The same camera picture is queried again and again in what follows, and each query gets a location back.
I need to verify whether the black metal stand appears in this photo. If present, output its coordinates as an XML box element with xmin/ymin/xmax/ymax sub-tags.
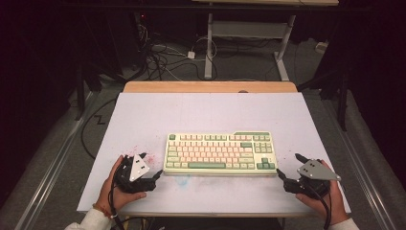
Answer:
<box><xmin>74</xmin><ymin>63</ymin><xmax>103</xmax><ymax>122</ymax></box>
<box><xmin>298</xmin><ymin>71</ymin><xmax>350</xmax><ymax>132</ymax></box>

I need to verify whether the white metal desk frame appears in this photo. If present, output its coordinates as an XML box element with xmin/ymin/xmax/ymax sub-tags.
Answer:
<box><xmin>191</xmin><ymin>0</ymin><xmax>340</xmax><ymax>81</ymax></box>

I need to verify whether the white table mat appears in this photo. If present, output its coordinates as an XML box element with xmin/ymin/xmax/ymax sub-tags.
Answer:
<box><xmin>76</xmin><ymin>92</ymin><xmax>352</xmax><ymax>215</ymax></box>

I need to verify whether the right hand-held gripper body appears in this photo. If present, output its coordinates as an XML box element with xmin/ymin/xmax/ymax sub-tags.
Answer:
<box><xmin>282</xmin><ymin>158</ymin><xmax>342</xmax><ymax>201</ymax></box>

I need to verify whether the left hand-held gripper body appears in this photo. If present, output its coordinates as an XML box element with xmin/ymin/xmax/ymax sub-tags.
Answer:
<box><xmin>113</xmin><ymin>153</ymin><xmax>158</xmax><ymax>195</ymax></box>

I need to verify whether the metal floor rail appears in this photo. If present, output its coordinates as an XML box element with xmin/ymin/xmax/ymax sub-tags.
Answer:
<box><xmin>320</xmin><ymin>98</ymin><xmax>399</xmax><ymax>230</ymax></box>
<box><xmin>13</xmin><ymin>92</ymin><xmax>101</xmax><ymax>230</ymax></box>

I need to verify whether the tangle of floor cables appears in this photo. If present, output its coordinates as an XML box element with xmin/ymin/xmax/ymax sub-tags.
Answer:
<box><xmin>137</xmin><ymin>23</ymin><xmax>218</xmax><ymax>81</ymax></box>

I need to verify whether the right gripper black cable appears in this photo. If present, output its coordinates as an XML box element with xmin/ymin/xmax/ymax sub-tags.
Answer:
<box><xmin>301</xmin><ymin>183</ymin><xmax>333</xmax><ymax>230</ymax></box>

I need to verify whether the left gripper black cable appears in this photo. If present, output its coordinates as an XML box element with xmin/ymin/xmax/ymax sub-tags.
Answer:
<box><xmin>107</xmin><ymin>172</ymin><xmax>126</xmax><ymax>230</ymax></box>

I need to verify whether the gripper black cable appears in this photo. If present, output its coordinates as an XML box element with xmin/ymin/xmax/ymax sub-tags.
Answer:
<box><xmin>301</xmin><ymin>183</ymin><xmax>333</xmax><ymax>230</ymax></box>
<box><xmin>107</xmin><ymin>172</ymin><xmax>126</xmax><ymax>230</ymax></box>

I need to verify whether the red bracelet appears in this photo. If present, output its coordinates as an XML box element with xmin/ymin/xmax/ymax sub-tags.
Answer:
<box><xmin>93</xmin><ymin>203</ymin><xmax>113</xmax><ymax>220</ymax></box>

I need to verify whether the cream pink green keyboard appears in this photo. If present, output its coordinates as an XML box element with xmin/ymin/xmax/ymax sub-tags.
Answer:
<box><xmin>163</xmin><ymin>130</ymin><xmax>279</xmax><ymax>177</ymax></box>

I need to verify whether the long black floor cable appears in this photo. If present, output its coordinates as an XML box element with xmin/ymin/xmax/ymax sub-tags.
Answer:
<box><xmin>79</xmin><ymin>97</ymin><xmax>118</xmax><ymax>161</ymax></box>

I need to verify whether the person's right hand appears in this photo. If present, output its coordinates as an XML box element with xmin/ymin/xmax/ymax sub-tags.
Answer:
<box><xmin>295</xmin><ymin>159</ymin><xmax>350</xmax><ymax>225</ymax></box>

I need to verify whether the person's left hand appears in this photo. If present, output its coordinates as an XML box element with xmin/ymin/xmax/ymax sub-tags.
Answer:
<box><xmin>95</xmin><ymin>155</ymin><xmax>147</xmax><ymax>216</ymax></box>

